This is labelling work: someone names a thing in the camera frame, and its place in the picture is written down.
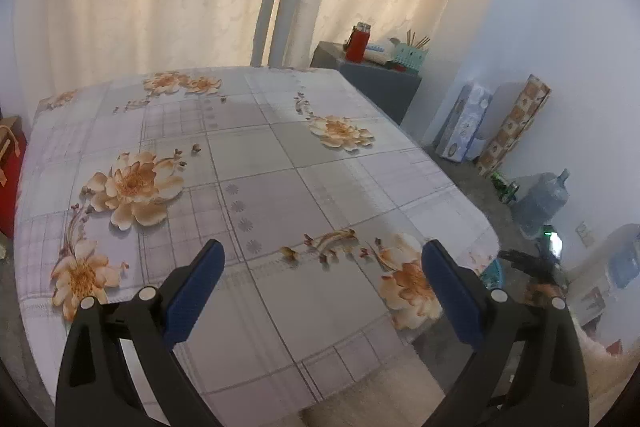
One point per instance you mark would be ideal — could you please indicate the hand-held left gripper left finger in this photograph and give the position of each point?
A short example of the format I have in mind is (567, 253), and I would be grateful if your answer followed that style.
(194, 293)

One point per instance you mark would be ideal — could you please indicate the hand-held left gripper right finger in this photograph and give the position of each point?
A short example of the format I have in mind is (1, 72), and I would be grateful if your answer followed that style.
(451, 293)

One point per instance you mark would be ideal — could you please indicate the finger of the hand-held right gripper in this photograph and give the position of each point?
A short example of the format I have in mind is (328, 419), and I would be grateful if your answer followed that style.
(520, 259)

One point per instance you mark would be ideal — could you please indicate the blue plastic basket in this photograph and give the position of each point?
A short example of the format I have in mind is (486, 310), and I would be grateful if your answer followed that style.
(492, 274)

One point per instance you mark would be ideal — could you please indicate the large water jug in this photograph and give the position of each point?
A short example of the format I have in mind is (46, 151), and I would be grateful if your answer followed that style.
(540, 207)

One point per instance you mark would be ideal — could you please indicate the green glass bottle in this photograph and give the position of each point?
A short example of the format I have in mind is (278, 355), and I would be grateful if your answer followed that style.
(505, 189)

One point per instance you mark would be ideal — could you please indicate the floral tablecloth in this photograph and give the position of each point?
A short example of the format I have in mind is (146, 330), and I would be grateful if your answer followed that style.
(280, 187)

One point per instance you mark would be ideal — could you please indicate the tissue paper pack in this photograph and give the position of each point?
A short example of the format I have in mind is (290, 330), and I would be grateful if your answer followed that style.
(462, 127)

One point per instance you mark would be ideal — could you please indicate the red gift bag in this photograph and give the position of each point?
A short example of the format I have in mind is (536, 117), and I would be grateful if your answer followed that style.
(11, 187)

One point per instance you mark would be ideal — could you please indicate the grey cabinet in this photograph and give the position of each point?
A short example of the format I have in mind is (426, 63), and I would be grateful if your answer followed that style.
(380, 92)

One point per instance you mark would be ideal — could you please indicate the green utensil holder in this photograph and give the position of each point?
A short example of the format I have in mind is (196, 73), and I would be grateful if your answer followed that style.
(409, 59)

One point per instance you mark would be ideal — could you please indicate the bundle of chopsticks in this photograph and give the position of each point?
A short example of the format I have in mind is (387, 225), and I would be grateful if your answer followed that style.
(417, 41)

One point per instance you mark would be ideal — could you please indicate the white rolling pin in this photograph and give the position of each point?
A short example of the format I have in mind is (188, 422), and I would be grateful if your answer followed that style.
(377, 56)

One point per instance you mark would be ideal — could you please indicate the red thermos bottle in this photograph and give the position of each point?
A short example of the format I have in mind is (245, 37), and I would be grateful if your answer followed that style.
(357, 47)

